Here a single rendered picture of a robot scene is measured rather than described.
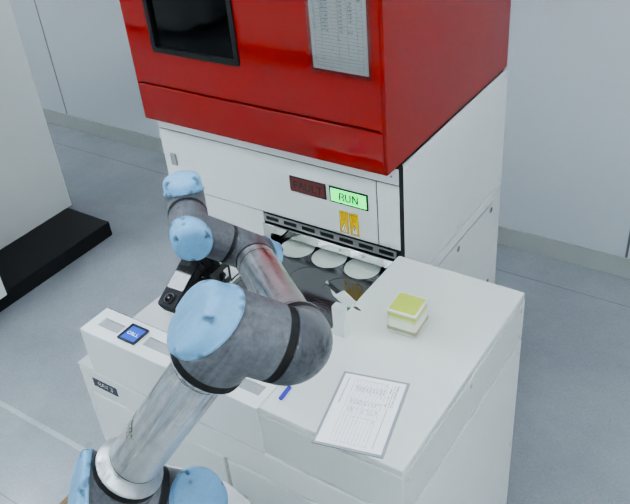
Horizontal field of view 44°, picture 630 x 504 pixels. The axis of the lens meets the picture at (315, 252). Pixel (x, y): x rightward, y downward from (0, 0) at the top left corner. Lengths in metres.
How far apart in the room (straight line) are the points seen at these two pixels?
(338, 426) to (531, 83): 2.11
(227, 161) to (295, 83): 0.44
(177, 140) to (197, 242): 1.01
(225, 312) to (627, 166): 2.58
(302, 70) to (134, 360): 0.79
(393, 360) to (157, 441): 0.70
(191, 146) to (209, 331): 1.37
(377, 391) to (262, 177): 0.80
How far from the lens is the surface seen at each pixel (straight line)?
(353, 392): 1.68
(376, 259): 2.10
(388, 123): 1.84
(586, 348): 3.29
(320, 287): 2.07
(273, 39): 1.92
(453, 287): 1.95
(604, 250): 3.65
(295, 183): 2.14
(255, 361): 1.07
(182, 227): 1.40
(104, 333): 1.97
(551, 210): 3.63
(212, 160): 2.31
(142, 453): 1.25
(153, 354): 1.87
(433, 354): 1.77
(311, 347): 1.09
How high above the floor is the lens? 2.16
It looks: 35 degrees down
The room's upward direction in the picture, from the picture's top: 6 degrees counter-clockwise
